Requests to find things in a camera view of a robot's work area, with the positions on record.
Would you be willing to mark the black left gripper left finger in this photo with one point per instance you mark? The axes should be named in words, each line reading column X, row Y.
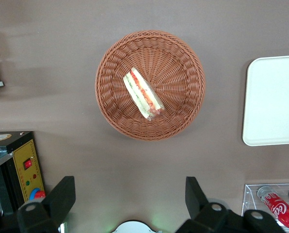
column 58, row 196

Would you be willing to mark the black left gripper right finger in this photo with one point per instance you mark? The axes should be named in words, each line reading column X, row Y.
column 197, row 199

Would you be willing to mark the triangle sandwich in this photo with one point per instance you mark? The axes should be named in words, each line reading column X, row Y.
column 142, row 92

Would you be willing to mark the cream rectangular plastic tray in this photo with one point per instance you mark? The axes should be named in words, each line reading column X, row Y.
column 273, row 102

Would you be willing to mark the brown round wicker basket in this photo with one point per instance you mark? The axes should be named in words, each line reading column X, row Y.
column 173, row 60

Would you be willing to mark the clear acrylic bottle rack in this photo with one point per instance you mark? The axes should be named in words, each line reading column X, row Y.
column 250, row 194

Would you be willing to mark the black food warmer yellow panel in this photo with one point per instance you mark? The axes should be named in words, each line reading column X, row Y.
column 25, row 155

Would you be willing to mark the red cola bottle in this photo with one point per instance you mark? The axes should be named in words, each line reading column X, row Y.
column 280, row 208

